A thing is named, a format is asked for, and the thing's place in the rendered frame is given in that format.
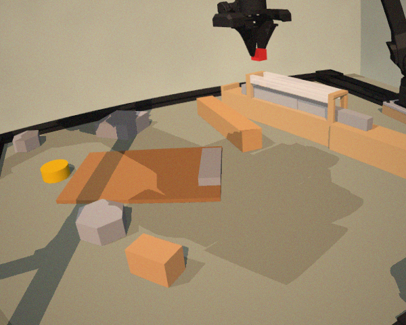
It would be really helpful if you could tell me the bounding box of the yellow short cylinder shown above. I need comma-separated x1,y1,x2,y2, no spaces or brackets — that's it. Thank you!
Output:
41,159,70,183

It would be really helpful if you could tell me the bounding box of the red cube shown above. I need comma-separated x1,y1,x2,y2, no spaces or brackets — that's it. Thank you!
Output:
251,48,267,61

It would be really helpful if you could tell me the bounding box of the tan wooden beam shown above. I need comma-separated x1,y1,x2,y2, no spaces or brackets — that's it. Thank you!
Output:
196,96,262,152

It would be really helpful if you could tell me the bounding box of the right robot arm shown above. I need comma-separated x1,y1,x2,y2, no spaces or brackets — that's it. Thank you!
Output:
217,0,406,108

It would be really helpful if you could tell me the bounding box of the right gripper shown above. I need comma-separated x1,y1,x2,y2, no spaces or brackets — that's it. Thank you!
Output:
212,0,292,56

